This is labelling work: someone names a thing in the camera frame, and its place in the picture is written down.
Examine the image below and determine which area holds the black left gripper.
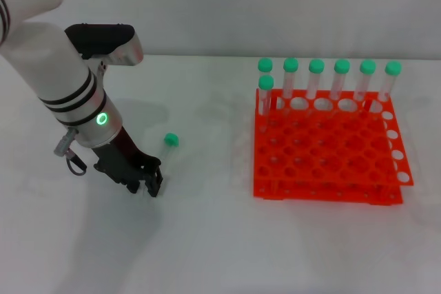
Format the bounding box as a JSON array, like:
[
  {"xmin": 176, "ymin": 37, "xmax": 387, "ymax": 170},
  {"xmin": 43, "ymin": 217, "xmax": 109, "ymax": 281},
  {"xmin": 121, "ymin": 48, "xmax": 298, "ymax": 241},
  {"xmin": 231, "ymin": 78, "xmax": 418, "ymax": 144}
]
[{"xmin": 91, "ymin": 127, "xmax": 164, "ymax": 199}]

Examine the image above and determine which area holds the test tube with green cap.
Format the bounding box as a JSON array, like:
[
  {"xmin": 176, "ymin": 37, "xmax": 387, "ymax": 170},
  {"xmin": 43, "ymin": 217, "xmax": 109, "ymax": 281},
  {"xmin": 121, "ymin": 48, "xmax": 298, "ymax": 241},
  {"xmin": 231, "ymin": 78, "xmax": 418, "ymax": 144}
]
[
  {"xmin": 375, "ymin": 60, "xmax": 403, "ymax": 109},
  {"xmin": 306, "ymin": 58, "xmax": 326, "ymax": 116},
  {"xmin": 353, "ymin": 59, "xmax": 377, "ymax": 111},
  {"xmin": 329, "ymin": 58, "xmax": 351, "ymax": 116},
  {"xmin": 258, "ymin": 74, "xmax": 276, "ymax": 118},
  {"xmin": 282, "ymin": 57, "xmax": 300, "ymax": 116},
  {"xmin": 257, "ymin": 57, "xmax": 275, "ymax": 78},
  {"xmin": 156, "ymin": 132, "xmax": 180, "ymax": 174}
]

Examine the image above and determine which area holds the orange test tube rack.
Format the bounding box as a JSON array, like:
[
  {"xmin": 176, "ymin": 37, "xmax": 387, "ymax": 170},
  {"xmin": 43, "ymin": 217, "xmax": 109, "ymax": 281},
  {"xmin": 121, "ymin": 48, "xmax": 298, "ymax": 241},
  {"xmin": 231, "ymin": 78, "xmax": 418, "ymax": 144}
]
[{"xmin": 252, "ymin": 87, "xmax": 416, "ymax": 207}]

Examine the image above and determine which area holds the left wrist cable with connector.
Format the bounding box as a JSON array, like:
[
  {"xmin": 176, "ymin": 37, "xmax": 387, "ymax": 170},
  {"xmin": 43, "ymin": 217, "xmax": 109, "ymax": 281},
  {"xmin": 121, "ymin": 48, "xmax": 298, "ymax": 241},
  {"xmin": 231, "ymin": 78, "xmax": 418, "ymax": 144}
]
[{"xmin": 53, "ymin": 127, "xmax": 88, "ymax": 176}]

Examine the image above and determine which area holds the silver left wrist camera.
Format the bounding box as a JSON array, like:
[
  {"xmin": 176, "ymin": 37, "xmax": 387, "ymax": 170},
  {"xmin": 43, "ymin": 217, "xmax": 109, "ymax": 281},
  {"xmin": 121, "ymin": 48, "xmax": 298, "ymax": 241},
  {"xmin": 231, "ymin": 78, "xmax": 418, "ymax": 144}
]
[{"xmin": 64, "ymin": 23, "xmax": 144, "ymax": 67}]

